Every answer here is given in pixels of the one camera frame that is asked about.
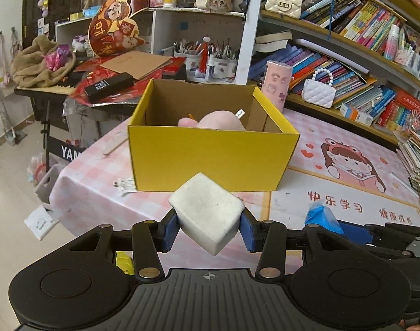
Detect pink purple ribbon bundle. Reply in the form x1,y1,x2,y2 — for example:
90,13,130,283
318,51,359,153
44,44,70,72

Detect stack of papers and booklets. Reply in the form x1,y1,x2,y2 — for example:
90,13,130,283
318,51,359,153
397,130,420,190

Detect brown cardboard sheet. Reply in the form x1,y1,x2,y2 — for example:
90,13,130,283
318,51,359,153
101,51,170,80

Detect black keyboard piano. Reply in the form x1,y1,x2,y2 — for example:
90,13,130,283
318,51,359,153
14,81,86,172

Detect small pink chick plush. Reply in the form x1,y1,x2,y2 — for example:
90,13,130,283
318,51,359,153
177,114,199,128

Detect white cubby shelf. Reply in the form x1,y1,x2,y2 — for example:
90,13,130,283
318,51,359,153
54,6,247,84

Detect white rolled paper tube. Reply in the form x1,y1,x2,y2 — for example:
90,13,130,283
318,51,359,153
294,38,369,74

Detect cream quilted pearl handbag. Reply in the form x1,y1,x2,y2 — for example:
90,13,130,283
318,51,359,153
265,0,303,19

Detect red fortune god decoration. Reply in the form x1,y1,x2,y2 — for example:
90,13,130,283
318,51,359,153
88,0,149,57

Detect wooden bookshelf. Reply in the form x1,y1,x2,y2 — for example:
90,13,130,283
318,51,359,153
234,0,420,146

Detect white pen holder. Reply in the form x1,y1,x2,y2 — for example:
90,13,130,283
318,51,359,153
173,52,238,83

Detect white quilted pearl handbag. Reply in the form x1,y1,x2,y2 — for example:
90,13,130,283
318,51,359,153
301,68,336,109

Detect blue orange toy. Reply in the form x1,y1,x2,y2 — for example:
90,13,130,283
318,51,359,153
305,202,344,235

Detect pink sticker cylinder container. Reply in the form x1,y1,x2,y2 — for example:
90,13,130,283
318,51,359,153
262,61,293,112

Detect orange white small carton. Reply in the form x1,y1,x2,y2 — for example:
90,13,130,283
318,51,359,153
339,104,374,126

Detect large pink pig plush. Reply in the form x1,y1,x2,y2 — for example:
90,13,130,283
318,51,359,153
196,111,245,132

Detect beige towel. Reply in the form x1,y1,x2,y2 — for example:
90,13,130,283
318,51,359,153
11,34,76,88

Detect black rectangular box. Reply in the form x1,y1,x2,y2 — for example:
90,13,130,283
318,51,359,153
84,73,134,103

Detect yellow cardboard box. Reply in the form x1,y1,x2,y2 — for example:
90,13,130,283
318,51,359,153
128,79,300,192

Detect red white figurine pen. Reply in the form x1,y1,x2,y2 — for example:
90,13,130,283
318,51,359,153
199,36,211,75

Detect white sponge block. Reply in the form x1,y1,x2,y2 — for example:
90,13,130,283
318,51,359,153
169,173,245,256

